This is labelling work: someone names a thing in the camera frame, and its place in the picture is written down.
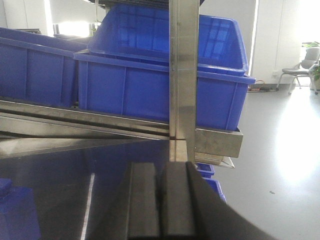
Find grey office chair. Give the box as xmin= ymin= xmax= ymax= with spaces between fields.
xmin=275 ymin=47 xmax=320 ymax=95

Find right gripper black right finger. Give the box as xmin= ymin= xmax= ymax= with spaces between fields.
xmin=161 ymin=162 xmax=273 ymax=240

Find steel shelf rack frame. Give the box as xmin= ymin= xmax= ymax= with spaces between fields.
xmin=0 ymin=0 xmax=243 ymax=168

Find blue bin tilted nested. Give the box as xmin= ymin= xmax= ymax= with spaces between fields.
xmin=87 ymin=4 xmax=248 ymax=76

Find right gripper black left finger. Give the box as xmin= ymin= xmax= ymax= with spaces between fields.
xmin=104 ymin=162 xmax=160 ymax=240

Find blue bin left lower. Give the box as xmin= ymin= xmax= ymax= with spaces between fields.
xmin=0 ymin=27 xmax=87 ymax=107

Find blue bin right lower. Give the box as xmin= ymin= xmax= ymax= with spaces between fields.
xmin=73 ymin=52 xmax=255 ymax=131

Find blue bin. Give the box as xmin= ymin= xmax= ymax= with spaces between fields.
xmin=0 ymin=27 xmax=87 ymax=107
xmin=73 ymin=52 xmax=255 ymax=131

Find blue bins under shelf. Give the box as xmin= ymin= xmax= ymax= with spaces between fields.
xmin=195 ymin=162 xmax=226 ymax=202

